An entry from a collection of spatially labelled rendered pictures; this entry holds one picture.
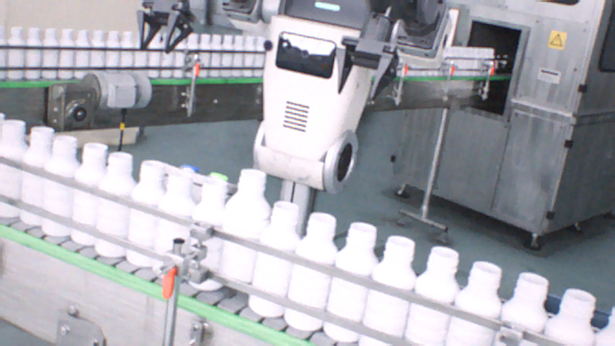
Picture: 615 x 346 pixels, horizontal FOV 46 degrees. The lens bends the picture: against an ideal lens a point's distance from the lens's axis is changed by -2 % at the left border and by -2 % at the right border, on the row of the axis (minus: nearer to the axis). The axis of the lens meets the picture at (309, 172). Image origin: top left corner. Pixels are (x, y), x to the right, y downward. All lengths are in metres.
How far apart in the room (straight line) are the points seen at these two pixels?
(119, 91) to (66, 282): 1.33
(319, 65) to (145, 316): 0.73
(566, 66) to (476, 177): 0.93
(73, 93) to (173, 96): 0.50
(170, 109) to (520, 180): 2.56
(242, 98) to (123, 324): 1.99
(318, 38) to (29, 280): 0.79
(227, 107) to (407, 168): 2.35
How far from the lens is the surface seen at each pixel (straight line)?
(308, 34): 1.64
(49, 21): 5.10
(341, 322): 1.01
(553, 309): 1.53
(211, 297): 1.11
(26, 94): 2.53
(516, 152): 4.71
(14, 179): 1.33
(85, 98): 2.51
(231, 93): 3.03
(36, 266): 1.29
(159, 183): 1.15
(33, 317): 1.33
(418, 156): 5.09
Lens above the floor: 1.50
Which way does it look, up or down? 16 degrees down
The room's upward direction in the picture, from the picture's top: 9 degrees clockwise
